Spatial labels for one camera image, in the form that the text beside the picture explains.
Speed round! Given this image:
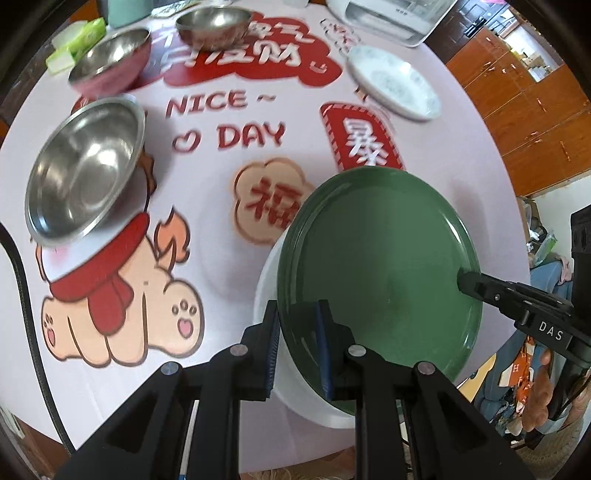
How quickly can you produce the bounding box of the green plate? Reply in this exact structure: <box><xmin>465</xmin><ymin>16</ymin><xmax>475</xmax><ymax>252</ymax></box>
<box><xmin>277</xmin><ymin>167</ymin><xmax>483</xmax><ymax>396</ymax></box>

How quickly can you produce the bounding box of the white paper plate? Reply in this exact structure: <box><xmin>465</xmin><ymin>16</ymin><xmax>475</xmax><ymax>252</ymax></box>
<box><xmin>253</xmin><ymin>231</ymin><xmax>355</xmax><ymax>430</ymax></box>

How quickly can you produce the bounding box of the blue patterned porcelain plate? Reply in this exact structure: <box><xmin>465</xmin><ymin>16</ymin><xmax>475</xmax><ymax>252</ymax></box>
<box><xmin>346</xmin><ymin>45</ymin><xmax>442</xmax><ymax>122</ymax></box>

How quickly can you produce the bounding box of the large steel bowl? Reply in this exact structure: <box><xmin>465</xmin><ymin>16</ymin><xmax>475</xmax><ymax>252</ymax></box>
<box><xmin>24</xmin><ymin>94</ymin><xmax>146</xmax><ymax>247</ymax></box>

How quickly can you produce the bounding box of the pink steel bowl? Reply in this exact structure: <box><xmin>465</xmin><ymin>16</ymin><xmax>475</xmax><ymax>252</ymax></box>
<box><xmin>68</xmin><ymin>28</ymin><xmax>151</xmax><ymax>99</ymax></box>

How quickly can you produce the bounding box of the small steel bowl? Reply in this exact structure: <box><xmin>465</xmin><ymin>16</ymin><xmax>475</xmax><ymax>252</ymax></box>
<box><xmin>175</xmin><ymin>6</ymin><xmax>253</xmax><ymax>51</ymax></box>

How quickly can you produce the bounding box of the right hand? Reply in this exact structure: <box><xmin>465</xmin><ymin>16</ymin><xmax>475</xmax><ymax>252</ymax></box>
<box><xmin>522</xmin><ymin>350</ymin><xmax>554</xmax><ymax>433</ymax></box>

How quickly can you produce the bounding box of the wooden cabinet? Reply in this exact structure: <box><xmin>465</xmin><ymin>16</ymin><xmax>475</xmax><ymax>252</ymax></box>
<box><xmin>427</xmin><ymin>1</ymin><xmax>590</xmax><ymax>196</ymax></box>

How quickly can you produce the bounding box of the pink cartoon tablecloth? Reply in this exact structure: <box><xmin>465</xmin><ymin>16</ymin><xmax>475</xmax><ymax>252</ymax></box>
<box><xmin>0</xmin><ymin>0</ymin><xmax>532</xmax><ymax>474</ymax></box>

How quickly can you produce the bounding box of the white sterilizer appliance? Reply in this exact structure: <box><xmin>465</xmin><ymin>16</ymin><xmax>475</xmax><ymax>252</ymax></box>
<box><xmin>327</xmin><ymin>0</ymin><xmax>457</xmax><ymax>48</ymax></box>

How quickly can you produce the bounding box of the green tissue box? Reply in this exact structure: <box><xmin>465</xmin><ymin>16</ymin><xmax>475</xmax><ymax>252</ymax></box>
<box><xmin>45</xmin><ymin>17</ymin><xmax>106</xmax><ymax>75</ymax></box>

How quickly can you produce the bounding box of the mint green canister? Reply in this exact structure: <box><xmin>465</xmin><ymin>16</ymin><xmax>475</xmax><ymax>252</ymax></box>
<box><xmin>107</xmin><ymin>0</ymin><xmax>154</xmax><ymax>28</ymax></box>

